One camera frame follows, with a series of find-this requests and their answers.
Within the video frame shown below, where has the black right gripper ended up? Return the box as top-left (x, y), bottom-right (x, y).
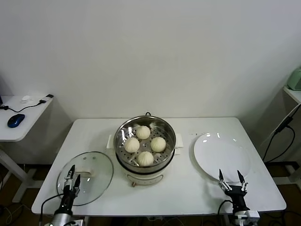
top-left (218, 169), bottom-right (250, 212)

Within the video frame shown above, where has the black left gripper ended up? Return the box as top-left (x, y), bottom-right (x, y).
top-left (58, 164), bottom-right (81, 214)

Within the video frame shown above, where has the round glass pot lid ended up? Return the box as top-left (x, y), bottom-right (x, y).
top-left (56, 151), bottom-right (115, 206)

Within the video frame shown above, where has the white steamed baozi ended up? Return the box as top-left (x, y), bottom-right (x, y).
top-left (137, 151), bottom-right (155, 167)
top-left (150, 137), bottom-right (167, 153)
top-left (136, 125), bottom-right (151, 140)
top-left (124, 137), bottom-right (140, 153)

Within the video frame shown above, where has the stainless steel steamer basket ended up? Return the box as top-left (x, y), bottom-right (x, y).
top-left (114, 115), bottom-right (176, 171)

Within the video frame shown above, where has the white round plate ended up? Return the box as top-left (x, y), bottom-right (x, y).
top-left (193, 132), bottom-right (251, 183)

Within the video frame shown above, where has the white slanted strip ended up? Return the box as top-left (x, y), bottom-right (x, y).
top-left (262, 103), bottom-right (301, 144)

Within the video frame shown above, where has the white side desk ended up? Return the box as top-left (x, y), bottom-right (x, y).
top-left (0, 95), bottom-right (55, 203)

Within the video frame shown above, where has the black power adapter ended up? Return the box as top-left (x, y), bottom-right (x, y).
top-left (276, 116), bottom-right (294, 133)

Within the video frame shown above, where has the blue computer mouse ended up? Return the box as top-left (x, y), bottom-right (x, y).
top-left (7, 113), bottom-right (26, 129)

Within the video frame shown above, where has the white shelf board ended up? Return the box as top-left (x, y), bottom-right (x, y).
top-left (283, 86), bottom-right (301, 104)

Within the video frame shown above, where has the pale green appliance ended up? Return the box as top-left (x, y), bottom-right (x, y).
top-left (287, 66), bottom-right (301, 91)

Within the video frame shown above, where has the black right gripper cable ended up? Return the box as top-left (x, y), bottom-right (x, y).
top-left (217, 200), bottom-right (233, 215)

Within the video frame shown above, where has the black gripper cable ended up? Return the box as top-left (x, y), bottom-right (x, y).
top-left (217, 200), bottom-right (233, 215)
top-left (39, 194), bottom-right (64, 223)

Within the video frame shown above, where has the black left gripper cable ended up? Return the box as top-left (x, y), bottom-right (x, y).
top-left (39, 194), bottom-right (64, 223)

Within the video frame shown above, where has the black looping power cable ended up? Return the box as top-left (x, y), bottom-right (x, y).
top-left (261, 126), bottom-right (296, 163)

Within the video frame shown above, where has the silver black cable adapter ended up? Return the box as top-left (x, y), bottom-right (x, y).
top-left (39, 94), bottom-right (54, 104)

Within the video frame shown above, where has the black desk cable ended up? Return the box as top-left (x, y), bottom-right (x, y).
top-left (0, 100), bottom-right (47, 113)

